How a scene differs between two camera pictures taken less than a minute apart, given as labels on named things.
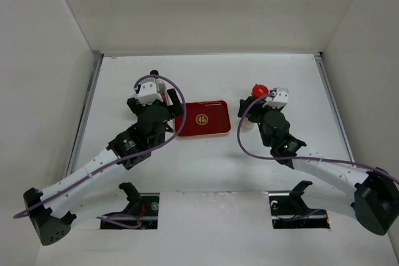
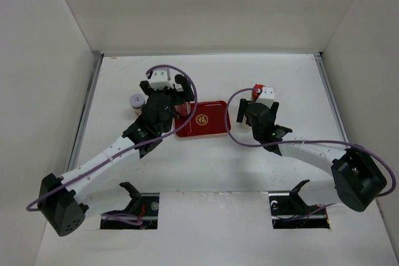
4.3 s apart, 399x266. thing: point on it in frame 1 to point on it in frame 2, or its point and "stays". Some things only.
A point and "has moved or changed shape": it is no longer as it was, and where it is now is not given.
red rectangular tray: (202, 118) stays
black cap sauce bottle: (154, 72) has moved or changed shape
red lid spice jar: (260, 91) stays
